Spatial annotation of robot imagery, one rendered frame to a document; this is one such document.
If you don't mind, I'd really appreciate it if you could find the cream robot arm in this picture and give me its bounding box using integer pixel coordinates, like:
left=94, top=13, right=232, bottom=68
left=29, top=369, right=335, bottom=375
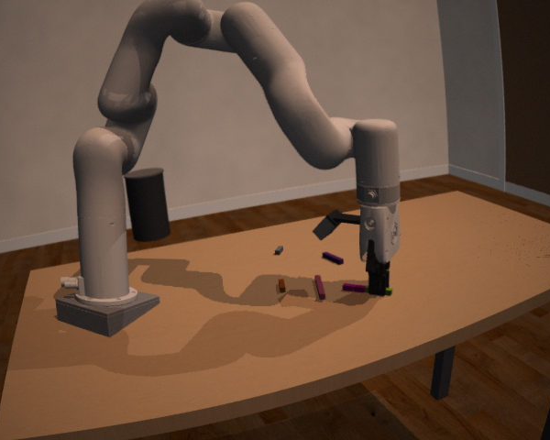
left=60, top=0, right=400, bottom=306

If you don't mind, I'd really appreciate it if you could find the purple rod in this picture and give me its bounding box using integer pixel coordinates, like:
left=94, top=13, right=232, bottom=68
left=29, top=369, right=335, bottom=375
left=323, top=252, right=344, bottom=265

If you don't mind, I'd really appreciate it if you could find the lime green rod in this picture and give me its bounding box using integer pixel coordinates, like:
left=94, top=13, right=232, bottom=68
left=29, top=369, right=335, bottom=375
left=365, top=285, right=392, bottom=295

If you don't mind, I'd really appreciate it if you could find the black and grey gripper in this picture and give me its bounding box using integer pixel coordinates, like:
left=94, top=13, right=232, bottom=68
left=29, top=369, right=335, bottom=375
left=357, top=199, right=401, bottom=296

